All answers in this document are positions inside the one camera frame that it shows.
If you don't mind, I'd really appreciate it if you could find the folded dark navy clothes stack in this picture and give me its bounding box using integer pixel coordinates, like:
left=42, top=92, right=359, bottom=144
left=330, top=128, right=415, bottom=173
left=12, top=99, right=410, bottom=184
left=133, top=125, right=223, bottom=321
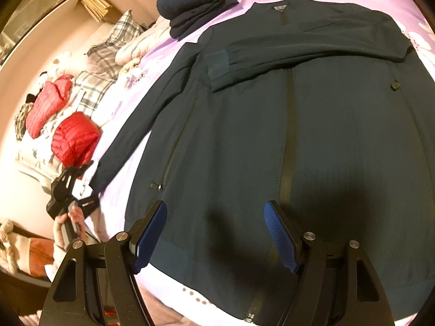
left=156, top=0, right=238, bottom=40

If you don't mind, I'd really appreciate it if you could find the beige quilt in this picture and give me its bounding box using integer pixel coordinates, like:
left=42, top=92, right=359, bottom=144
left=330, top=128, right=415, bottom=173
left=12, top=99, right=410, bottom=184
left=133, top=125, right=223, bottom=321
left=115, top=16, right=170, bottom=66

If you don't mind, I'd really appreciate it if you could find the red puffer jacket front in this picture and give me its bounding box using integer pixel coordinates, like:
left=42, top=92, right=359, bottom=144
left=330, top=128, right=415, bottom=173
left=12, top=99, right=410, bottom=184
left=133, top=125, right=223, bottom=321
left=51, top=112, right=102, bottom=168

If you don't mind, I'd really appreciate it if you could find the person's left hand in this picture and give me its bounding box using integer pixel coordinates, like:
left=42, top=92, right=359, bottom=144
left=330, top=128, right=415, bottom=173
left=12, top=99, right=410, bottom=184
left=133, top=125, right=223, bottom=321
left=53, top=205, right=86, bottom=251

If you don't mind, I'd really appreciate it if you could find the beige tassel hanging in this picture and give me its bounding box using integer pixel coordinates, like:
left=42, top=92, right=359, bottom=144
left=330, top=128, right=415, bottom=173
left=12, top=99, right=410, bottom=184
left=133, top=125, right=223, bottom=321
left=80, top=0, right=112, bottom=22

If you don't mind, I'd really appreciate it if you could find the purple floral bed sheet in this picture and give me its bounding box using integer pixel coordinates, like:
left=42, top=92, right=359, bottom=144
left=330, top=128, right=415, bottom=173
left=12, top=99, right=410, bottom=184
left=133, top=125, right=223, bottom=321
left=111, top=0, right=435, bottom=326

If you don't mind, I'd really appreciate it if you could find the grey plaid pillow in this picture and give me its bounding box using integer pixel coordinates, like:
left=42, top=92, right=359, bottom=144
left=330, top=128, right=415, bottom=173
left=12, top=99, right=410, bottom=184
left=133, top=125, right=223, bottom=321
left=86, top=10, right=145, bottom=79

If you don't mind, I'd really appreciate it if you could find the dark navy zip jacket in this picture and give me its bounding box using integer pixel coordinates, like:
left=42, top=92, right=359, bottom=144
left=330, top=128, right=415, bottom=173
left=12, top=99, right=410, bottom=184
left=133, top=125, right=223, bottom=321
left=88, top=0, right=435, bottom=323

